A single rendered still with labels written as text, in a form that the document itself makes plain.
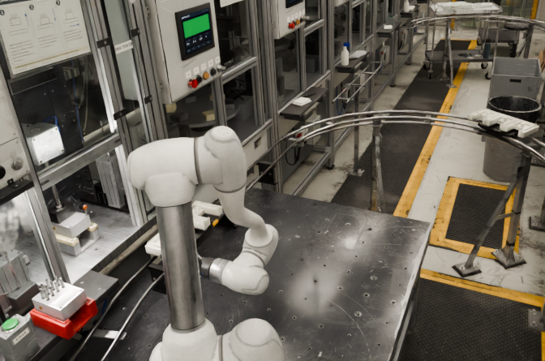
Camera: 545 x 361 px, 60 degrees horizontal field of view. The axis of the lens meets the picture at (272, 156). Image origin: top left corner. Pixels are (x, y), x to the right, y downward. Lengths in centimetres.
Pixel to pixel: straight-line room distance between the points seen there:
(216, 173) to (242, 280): 52
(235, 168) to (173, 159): 17
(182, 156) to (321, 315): 89
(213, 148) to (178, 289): 42
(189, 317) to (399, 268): 100
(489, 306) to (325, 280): 126
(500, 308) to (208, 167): 213
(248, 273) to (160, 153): 60
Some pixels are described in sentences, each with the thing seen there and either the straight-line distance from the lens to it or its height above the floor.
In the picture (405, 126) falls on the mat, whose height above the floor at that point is 1.
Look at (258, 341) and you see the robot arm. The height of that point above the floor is 95.
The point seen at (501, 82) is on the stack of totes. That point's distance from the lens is 473.
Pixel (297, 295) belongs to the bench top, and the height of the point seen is 68.
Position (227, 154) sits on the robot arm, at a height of 146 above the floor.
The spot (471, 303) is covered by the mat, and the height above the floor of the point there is 1.
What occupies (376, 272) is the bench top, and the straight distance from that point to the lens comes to 207.
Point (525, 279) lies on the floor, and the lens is 330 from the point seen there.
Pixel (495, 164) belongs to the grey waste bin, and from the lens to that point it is 421.
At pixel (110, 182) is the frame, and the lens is 215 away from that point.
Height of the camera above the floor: 202
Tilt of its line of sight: 27 degrees down
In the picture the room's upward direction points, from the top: 4 degrees counter-clockwise
